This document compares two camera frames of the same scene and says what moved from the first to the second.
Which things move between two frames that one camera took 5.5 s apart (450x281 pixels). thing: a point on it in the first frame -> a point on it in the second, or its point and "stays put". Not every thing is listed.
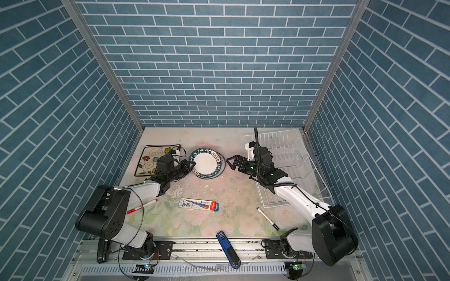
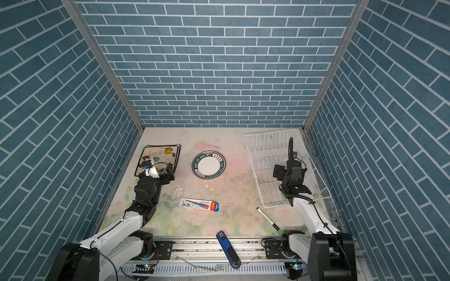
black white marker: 268,219 stays put
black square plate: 147,163 stays put
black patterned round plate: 210,163 stays put
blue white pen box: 198,204 stays put
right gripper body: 249,168 -> 282,172
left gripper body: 180,171 -> 163,180
